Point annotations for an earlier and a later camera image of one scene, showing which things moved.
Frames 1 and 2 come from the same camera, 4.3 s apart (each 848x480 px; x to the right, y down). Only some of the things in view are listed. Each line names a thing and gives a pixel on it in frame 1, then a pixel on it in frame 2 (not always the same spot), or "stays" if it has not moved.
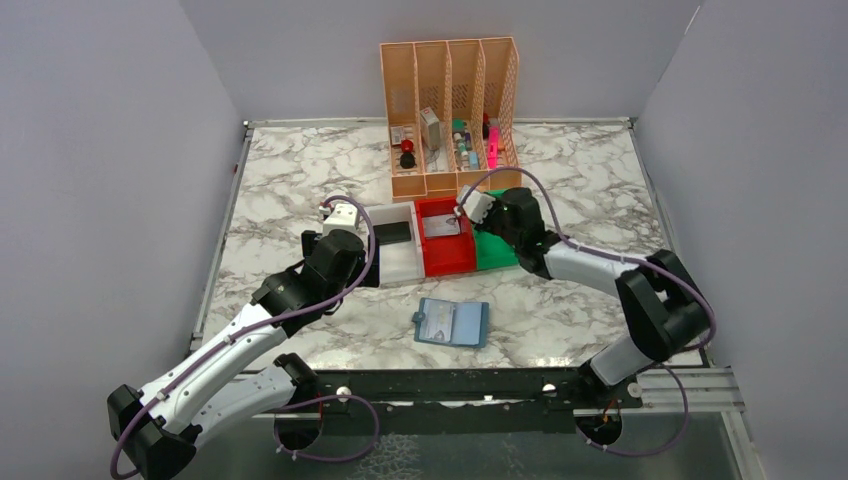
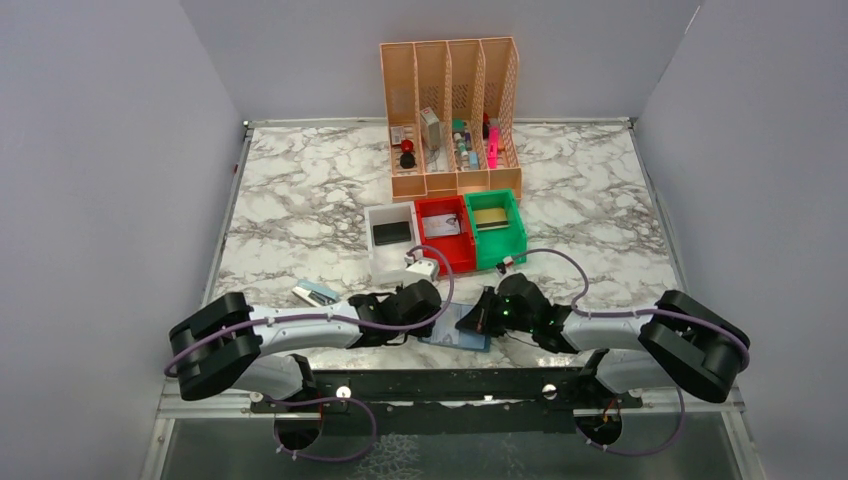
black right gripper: [485, 225] → [479, 317]
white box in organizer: [431, 128] stays
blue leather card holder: [451, 323] stays
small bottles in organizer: [465, 158] stays
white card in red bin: [436, 226] stays
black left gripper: [311, 238] → [421, 332]
